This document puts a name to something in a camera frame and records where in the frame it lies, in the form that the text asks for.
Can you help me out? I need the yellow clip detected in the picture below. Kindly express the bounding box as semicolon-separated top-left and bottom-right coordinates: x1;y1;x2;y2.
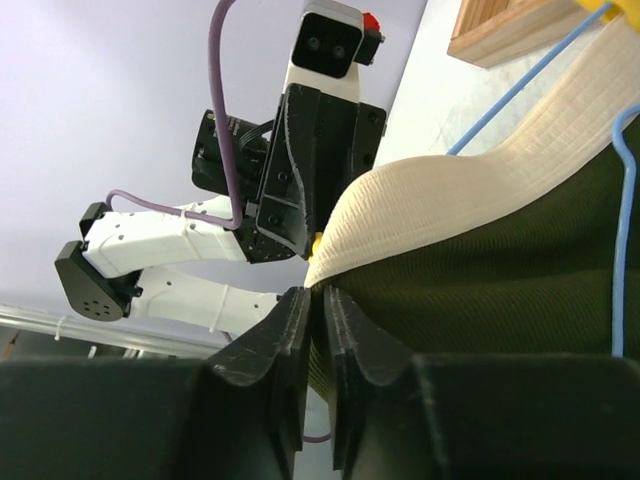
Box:
308;232;323;263
575;0;640;31

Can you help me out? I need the dark olive underwear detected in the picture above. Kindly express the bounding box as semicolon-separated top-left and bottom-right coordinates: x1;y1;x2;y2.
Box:
302;19;640;401

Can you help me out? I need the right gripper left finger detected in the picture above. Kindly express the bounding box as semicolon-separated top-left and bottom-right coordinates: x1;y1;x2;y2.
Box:
1;288;311;480

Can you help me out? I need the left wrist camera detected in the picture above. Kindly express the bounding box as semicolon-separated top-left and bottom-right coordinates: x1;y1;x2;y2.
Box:
283;1;385;103

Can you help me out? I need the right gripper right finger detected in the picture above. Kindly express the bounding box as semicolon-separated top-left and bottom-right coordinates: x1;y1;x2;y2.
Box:
323;288;639;479

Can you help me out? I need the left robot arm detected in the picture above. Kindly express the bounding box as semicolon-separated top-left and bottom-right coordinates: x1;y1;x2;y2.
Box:
55;85;387;335

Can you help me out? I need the wooden hanger rack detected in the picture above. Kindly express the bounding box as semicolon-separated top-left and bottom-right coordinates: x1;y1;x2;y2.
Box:
447;0;588;69

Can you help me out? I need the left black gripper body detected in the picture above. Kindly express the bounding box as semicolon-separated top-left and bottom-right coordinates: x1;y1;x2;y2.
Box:
241;84;387;263

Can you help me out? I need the aluminium rail base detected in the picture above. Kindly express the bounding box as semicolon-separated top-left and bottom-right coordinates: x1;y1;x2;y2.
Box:
1;304;224;358

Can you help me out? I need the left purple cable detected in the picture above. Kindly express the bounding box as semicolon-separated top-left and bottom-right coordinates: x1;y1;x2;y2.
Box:
107;0;249;232

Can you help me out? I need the light blue wire hanger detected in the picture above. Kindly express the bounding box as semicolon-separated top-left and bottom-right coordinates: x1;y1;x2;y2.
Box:
447;12;639;358

